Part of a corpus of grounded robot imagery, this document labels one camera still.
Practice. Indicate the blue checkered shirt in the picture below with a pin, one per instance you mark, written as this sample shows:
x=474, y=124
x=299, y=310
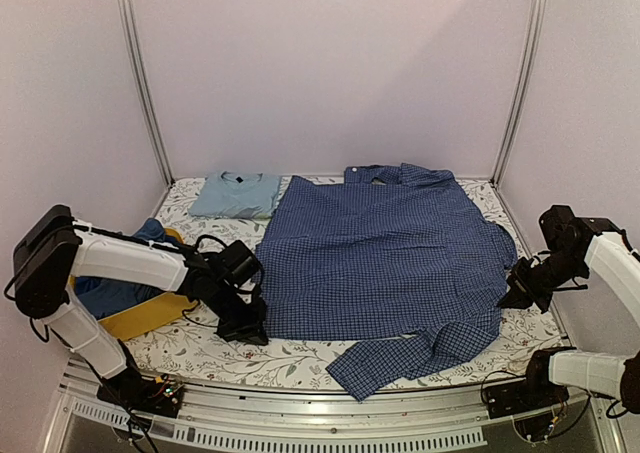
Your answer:
x=397, y=261

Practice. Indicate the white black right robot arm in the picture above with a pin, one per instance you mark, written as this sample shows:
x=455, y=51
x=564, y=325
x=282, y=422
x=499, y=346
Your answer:
x=591, y=275

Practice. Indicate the yellow laundry basket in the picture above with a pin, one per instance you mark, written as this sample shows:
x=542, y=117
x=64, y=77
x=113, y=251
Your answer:
x=145, y=318

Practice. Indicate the light blue t-shirt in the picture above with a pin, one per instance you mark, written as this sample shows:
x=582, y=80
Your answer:
x=233, y=195

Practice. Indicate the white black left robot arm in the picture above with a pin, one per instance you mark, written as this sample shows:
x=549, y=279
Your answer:
x=42, y=290

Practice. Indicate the left aluminium frame post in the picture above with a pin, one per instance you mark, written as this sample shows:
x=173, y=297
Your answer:
x=134, y=50

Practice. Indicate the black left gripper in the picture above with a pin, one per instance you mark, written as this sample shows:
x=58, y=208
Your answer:
x=252, y=331

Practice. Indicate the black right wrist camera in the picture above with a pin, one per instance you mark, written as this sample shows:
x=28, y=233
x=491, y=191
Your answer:
x=558, y=228

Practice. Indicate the dark blue garment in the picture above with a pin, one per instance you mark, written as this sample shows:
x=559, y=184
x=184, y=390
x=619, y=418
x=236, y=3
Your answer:
x=106, y=297

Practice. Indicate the aluminium frame post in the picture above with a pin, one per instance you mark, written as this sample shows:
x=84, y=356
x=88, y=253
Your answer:
x=532, y=38
x=134, y=50

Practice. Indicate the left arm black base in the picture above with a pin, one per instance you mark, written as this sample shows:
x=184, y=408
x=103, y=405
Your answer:
x=133, y=392

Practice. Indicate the right aluminium frame post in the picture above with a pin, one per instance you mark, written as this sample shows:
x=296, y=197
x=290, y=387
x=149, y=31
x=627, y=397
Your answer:
x=532, y=38

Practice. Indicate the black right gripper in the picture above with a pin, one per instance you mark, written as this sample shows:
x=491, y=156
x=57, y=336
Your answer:
x=522, y=294

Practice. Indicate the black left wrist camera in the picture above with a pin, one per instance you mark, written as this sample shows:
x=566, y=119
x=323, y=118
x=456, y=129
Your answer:
x=241, y=264

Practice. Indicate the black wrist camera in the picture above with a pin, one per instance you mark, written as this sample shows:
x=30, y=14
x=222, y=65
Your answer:
x=241, y=264
x=558, y=228

